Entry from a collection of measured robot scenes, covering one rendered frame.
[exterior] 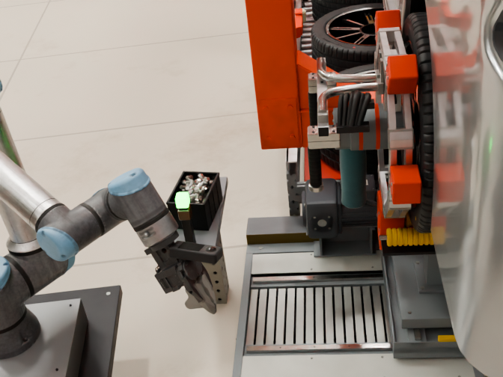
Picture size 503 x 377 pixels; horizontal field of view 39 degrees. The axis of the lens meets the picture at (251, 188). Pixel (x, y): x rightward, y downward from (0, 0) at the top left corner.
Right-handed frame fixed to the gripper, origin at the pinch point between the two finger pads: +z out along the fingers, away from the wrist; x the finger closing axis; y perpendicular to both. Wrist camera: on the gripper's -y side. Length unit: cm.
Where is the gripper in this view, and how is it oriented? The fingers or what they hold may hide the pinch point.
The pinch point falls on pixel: (214, 307)
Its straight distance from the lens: 167.1
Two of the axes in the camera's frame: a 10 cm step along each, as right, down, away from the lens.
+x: -3.1, 3.5, -8.8
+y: -8.1, 3.9, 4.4
